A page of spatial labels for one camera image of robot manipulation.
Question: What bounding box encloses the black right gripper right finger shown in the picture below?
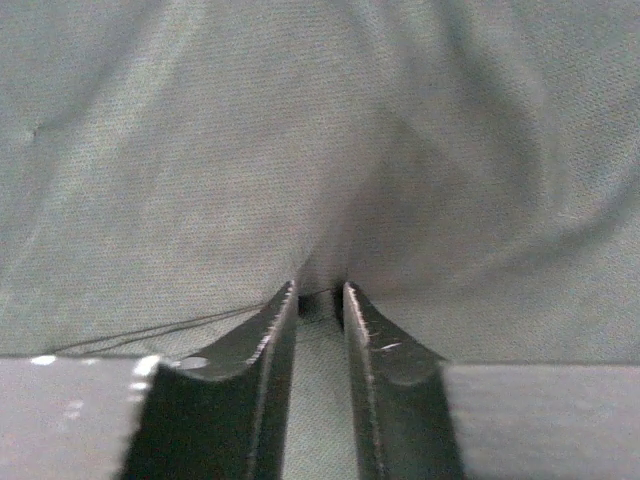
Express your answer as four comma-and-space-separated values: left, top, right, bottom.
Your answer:
343, 283, 465, 479

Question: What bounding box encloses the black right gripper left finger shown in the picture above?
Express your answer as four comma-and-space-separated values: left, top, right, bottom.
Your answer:
120, 282, 298, 479

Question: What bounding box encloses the black t-shirt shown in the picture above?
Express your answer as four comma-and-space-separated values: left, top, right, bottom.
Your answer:
1, 1, 639, 479

